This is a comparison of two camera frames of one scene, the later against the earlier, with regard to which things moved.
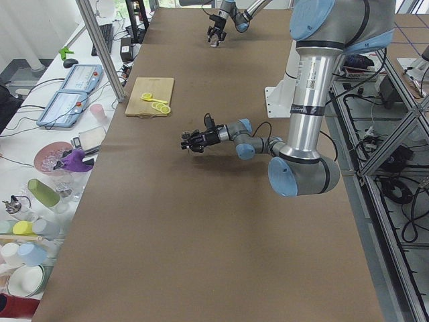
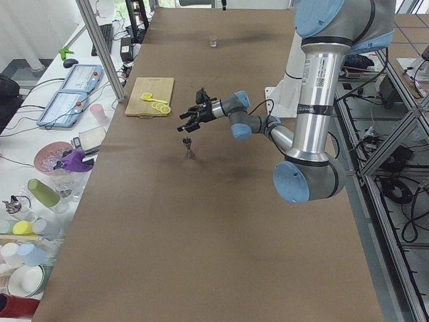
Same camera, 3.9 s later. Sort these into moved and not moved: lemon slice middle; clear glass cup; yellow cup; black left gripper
Moved: black left gripper
Not moved: yellow cup; clear glass cup; lemon slice middle
